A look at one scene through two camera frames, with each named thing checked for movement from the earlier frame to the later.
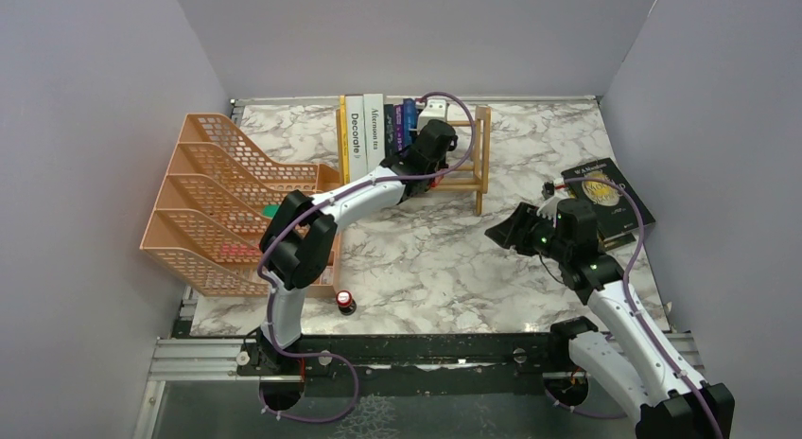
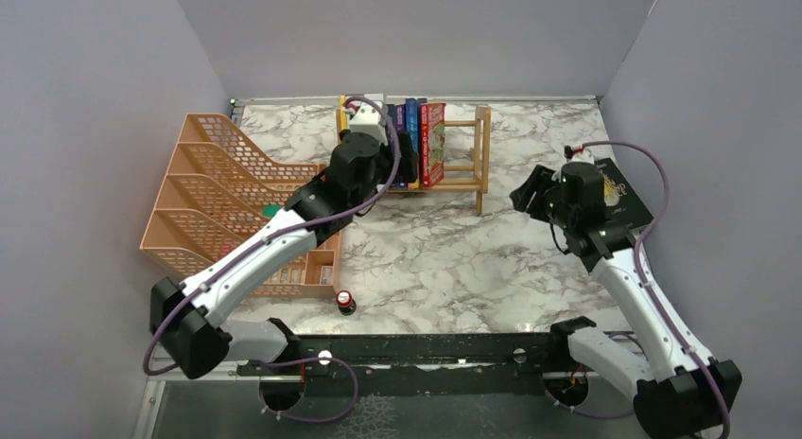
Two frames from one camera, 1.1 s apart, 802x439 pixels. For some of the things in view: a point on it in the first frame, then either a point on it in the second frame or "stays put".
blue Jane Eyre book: [409, 121] stays put
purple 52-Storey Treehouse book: [398, 128] stays put
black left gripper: [441, 164] -> [408, 170]
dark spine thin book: [389, 130] stays put
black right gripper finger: [515, 230] -> [530, 197]
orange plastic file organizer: [217, 201] stays put
